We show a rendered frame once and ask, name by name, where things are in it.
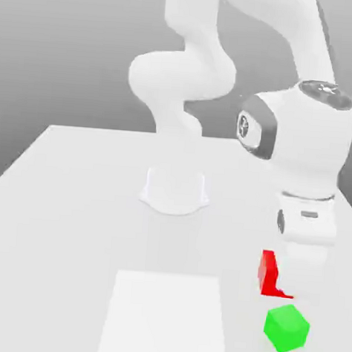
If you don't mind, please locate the small green cube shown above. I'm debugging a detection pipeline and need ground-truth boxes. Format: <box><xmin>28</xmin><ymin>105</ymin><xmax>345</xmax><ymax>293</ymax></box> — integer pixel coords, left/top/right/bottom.
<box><xmin>261</xmin><ymin>302</ymin><xmax>313</xmax><ymax>352</ymax></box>

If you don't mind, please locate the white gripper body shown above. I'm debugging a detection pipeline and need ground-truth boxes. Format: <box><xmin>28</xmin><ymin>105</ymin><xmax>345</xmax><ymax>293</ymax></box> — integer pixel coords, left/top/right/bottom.
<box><xmin>280</xmin><ymin>240</ymin><xmax>330</xmax><ymax>278</ymax></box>

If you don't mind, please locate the small red cube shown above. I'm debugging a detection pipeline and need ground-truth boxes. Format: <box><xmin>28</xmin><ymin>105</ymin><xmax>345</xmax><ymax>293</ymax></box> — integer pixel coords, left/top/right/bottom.
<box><xmin>255</xmin><ymin>249</ymin><xmax>298</xmax><ymax>300</ymax></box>

